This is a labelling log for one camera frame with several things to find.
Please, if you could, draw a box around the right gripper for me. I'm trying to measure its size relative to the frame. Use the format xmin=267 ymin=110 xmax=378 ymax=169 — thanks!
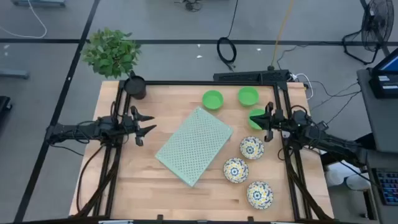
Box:
xmin=249 ymin=101 xmax=285 ymax=143

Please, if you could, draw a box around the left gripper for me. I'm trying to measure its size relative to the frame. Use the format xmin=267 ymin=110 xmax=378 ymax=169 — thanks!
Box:
xmin=123 ymin=105 xmax=157 ymax=147

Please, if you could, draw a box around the green plastic mini bowl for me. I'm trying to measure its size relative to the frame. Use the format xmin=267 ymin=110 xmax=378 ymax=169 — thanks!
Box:
xmin=248 ymin=108 xmax=267 ymax=131
xmin=238 ymin=86 xmax=260 ymax=108
xmin=201 ymin=90 xmax=224 ymax=111

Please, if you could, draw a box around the yellow bowl with patterned inside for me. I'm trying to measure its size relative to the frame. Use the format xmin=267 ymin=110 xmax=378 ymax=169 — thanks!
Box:
xmin=246 ymin=180 xmax=274 ymax=210
xmin=223 ymin=157 xmax=249 ymax=184
xmin=239 ymin=136 xmax=265 ymax=161

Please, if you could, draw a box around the black plant pot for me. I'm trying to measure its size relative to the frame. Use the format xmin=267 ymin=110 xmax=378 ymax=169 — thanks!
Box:
xmin=123 ymin=70 xmax=147 ymax=100

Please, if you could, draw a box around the black perforated equipment box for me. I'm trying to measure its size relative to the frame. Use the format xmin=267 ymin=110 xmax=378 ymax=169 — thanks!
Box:
xmin=213 ymin=69 xmax=290 ymax=84

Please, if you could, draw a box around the pale green perforated metal shelf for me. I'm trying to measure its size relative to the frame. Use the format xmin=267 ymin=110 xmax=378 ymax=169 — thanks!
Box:
xmin=154 ymin=106 xmax=234 ymax=188

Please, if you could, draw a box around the green leafy plant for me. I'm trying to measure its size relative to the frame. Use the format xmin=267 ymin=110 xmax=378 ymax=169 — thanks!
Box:
xmin=80 ymin=27 xmax=142 ymax=79

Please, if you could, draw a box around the white paper sheet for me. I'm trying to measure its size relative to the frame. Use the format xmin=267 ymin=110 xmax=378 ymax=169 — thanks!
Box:
xmin=325 ymin=161 xmax=354 ymax=175

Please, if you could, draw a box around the white round container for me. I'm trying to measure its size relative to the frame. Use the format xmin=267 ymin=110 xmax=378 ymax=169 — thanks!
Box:
xmin=346 ymin=173 xmax=373 ymax=191
xmin=325 ymin=169 xmax=345 ymax=187

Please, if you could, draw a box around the grey desk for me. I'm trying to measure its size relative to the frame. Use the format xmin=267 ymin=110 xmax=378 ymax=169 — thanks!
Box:
xmin=363 ymin=149 xmax=398 ymax=224
xmin=356 ymin=67 xmax=398 ymax=153

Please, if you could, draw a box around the black box with white labels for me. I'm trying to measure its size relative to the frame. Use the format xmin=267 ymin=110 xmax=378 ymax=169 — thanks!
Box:
xmin=369 ymin=70 xmax=398 ymax=100

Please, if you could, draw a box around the grey furniture foot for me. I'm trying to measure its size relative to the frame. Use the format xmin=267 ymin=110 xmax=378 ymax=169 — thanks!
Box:
xmin=0 ymin=68 xmax=30 ymax=80

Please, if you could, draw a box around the monitor with blue screen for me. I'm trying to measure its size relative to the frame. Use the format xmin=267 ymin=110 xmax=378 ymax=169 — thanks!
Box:
xmin=372 ymin=47 xmax=398 ymax=74

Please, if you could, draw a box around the black floor object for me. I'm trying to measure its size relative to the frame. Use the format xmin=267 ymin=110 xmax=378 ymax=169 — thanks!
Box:
xmin=0 ymin=95 xmax=13 ymax=122

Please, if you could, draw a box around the black backlit keyboard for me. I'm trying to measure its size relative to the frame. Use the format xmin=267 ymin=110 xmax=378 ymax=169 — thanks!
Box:
xmin=372 ymin=167 xmax=398 ymax=206

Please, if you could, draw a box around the black floor fan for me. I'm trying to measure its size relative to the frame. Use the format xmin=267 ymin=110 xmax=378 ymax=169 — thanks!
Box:
xmin=341 ymin=0 xmax=396 ymax=65

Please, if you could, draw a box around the grey furniture base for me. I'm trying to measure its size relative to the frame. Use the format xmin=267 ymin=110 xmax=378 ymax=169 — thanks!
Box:
xmin=11 ymin=0 xmax=67 ymax=7

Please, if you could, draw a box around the black aluminium table frame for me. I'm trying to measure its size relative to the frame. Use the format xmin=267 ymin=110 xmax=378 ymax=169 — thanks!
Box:
xmin=68 ymin=80 xmax=335 ymax=222

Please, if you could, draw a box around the white cable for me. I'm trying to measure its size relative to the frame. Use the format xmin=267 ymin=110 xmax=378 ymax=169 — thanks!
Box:
xmin=0 ymin=0 xmax=48 ymax=40
xmin=292 ymin=73 xmax=313 ymax=100

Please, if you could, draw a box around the black coiled cable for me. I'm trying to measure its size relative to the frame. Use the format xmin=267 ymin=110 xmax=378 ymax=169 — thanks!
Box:
xmin=216 ymin=0 xmax=239 ymax=71

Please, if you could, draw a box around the yellow cable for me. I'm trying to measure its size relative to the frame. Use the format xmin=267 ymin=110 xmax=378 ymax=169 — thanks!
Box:
xmin=269 ymin=0 xmax=295 ymax=71

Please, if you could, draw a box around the black cable bundle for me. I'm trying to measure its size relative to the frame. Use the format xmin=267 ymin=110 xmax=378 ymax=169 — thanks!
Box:
xmin=174 ymin=0 xmax=203 ymax=13

